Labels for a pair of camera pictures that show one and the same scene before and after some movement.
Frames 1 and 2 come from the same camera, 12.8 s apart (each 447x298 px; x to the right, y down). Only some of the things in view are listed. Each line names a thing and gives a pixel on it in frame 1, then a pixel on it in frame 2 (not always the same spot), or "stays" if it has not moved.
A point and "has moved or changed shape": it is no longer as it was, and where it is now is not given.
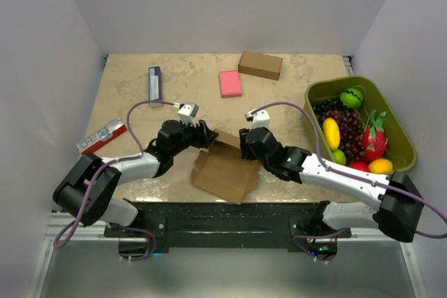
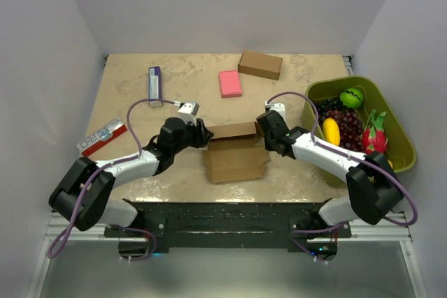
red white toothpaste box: [114, 129] stays
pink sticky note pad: [230, 84] stays
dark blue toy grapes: [320, 108] stays
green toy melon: [352, 98] stays
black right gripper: [246, 153] to [267, 144]
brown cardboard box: [223, 171] has moved or changed shape
